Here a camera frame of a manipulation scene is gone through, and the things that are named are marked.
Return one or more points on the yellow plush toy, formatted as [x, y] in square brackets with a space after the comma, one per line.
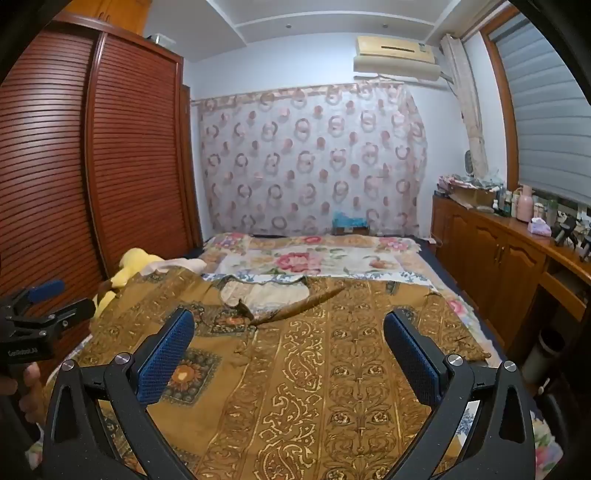
[131, 270]

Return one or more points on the cream tied side curtain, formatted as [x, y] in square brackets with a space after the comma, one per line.
[466, 92]

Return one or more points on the pile of cluttered papers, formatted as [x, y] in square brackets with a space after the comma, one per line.
[466, 181]

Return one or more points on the person's left hand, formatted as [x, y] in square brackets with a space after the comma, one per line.
[28, 387]

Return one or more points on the brown patterned garment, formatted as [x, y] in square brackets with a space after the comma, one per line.
[300, 392]

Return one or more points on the white waste bin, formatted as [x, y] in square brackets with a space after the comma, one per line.
[538, 357]

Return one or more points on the teal cloth bundle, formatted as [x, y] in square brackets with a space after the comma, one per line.
[346, 220]

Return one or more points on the grey window blind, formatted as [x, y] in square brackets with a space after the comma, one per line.
[545, 115]

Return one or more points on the small black tripod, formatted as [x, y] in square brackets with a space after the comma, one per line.
[565, 230]

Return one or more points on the cream air conditioner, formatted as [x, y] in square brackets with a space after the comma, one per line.
[397, 60]

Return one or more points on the cardboard box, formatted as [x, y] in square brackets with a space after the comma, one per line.
[475, 197]

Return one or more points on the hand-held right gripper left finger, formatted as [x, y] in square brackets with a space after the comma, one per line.
[166, 355]

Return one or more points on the purple tissue box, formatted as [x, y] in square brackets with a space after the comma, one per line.
[539, 227]

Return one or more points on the wooden sideboard cabinet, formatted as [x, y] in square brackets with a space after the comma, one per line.
[485, 258]

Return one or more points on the row of cosmetic bottles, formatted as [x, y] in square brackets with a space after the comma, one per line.
[508, 201]

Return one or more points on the small grey fan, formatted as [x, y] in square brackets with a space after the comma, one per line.
[470, 164]

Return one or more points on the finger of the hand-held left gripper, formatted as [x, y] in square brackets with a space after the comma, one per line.
[69, 314]
[46, 288]

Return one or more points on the beige cloth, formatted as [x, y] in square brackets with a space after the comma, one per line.
[184, 265]

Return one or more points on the clear storage box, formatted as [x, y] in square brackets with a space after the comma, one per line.
[162, 40]

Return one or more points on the wooden louvred wardrobe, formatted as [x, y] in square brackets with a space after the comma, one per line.
[129, 161]

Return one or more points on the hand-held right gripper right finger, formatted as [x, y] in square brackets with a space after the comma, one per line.
[411, 360]

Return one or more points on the pink thermos bottle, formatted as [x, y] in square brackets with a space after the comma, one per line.
[524, 207]

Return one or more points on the pink floral blanket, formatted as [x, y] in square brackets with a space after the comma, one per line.
[300, 261]

